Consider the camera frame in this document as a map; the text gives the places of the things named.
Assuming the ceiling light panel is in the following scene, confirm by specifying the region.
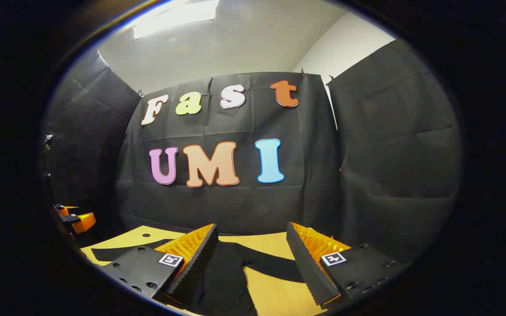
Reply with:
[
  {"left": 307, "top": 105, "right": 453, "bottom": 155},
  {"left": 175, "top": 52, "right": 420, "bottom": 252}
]
[{"left": 132, "top": 0, "right": 219, "bottom": 40}]

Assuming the black backdrop cloth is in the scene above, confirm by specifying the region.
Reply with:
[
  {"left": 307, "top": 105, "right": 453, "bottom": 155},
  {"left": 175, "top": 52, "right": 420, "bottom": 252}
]
[{"left": 42, "top": 39, "right": 462, "bottom": 264}]

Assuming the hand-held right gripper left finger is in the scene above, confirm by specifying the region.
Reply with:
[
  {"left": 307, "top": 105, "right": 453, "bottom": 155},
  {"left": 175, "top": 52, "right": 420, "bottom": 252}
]
[{"left": 97, "top": 223, "right": 219, "bottom": 309}]

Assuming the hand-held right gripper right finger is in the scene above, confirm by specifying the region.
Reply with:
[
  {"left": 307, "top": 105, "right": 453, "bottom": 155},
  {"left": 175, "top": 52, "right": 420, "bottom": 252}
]
[{"left": 286, "top": 222, "right": 412, "bottom": 308}]

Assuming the black buttoned coat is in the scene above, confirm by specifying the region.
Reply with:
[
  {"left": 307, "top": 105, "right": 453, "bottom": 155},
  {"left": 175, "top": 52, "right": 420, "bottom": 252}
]
[{"left": 90, "top": 238, "right": 306, "bottom": 316}]

